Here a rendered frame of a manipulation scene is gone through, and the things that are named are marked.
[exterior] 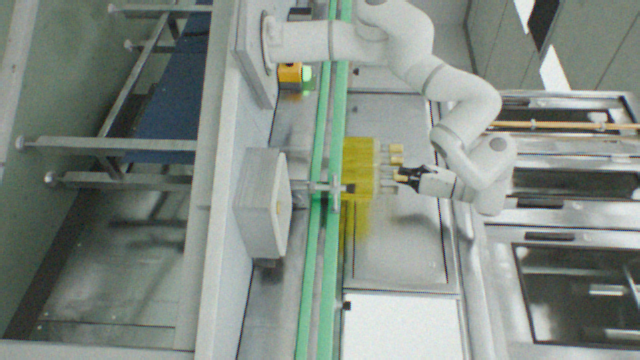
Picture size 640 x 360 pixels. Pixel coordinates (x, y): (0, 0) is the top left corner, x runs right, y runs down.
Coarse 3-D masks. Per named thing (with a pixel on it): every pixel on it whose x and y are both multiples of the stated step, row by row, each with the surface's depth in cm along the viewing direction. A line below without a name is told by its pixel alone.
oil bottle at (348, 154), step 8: (344, 152) 144; (352, 152) 144; (360, 152) 144; (368, 152) 143; (376, 152) 143; (344, 160) 142; (352, 160) 142; (360, 160) 142; (368, 160) 141; (376, 160) 141
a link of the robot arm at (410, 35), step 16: (368, 0) 98; (384, 0) 98; (400, 0) 98; (368, 16) 98; (384, 16) 96; (400, 16) 95; (416, 16) 95; (400, 32) 94; (416, 32) 93; (432, 32) 95; (400, 48) 96; (416, 48) 95; (400, 64) 99; (416, 64) 99; (432, 64) 97; (416, 80) 99
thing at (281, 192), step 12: (276, 168) 101; (276, 180) 98; (288, 180) 113; (276, 192) 96; (288, 192) 116; (288, 204) 119; (276, 216) 117; (288, 216) 118; (276, 228) 99; (288, 228) 116; (276, 240) 105
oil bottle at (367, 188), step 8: (344, 176) 138; (352, 176) 138; (344, 184) 136; (360, 184) 135; (368, 184) 135; (376, 184) 135; (344, 192) 135; (360, 192) 135; (368, 192) 134; (376, 192) 134; (352, 200) 138; (360, 200) 138; (368, 200) 138
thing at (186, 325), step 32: (32, 0) 112; (224, 0) 108; (32, 32) 112; (224, 32) 106; (224, 64) 104; (0, 96) 105; (0, 128) 103; (0, 160) 103; (192, 192) 97; (192, 224) 96; (192, 256) 94; (192, 288) 93; (192, 320) 91; (0, 352) 92; (32, 352) 91; (64, 352) 91; (96, 352) 90; (128, 352) 90; (160, 352) 90; (192, 352) 90
